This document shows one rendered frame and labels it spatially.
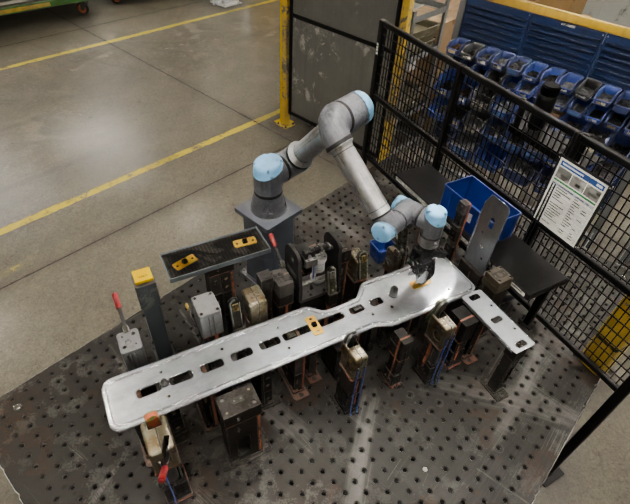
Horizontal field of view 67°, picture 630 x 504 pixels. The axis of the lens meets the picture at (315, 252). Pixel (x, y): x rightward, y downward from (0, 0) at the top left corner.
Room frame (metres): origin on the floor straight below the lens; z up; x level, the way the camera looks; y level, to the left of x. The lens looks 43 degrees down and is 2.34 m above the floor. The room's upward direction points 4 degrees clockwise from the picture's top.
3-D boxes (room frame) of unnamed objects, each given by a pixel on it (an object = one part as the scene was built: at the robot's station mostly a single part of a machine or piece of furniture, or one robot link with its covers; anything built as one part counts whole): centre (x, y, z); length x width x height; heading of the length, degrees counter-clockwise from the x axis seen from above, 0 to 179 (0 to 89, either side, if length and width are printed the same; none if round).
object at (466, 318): (1.16, -0.58, 0.84); 0.11 x 0.10 x 0.28; 31
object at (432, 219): (1.27, -0.40, 1.32); 0.09 x 0.08 x 0.11; 52
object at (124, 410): (1.03, 0.00, 1.00); 1.38 x 0.22 x 0.02; 121
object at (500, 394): (1.03, -0.74, 0.84); 0.11 x 0.06 x 0.29; 31
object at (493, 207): (1.40, -0.65, 1.17); 0.12 x 0.01 x 0.34; 31
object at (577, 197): (1.47, -0.94, 1.30); 0.23 x 0.02 x 0.31; 31
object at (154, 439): (0.59, 0.40, 0.88); 0.15 x 0.11 x 0.36; 31
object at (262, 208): (1.57, 0.21, 1.15); 0.15 x 0.15 x 0.10
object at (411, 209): (1.32, -0.31, 1.32); 0.11 x 0.11 x 0.08; 52
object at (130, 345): (0.89, 0.58, 0.88); 0.11 x 0.10 x 0.36; 31
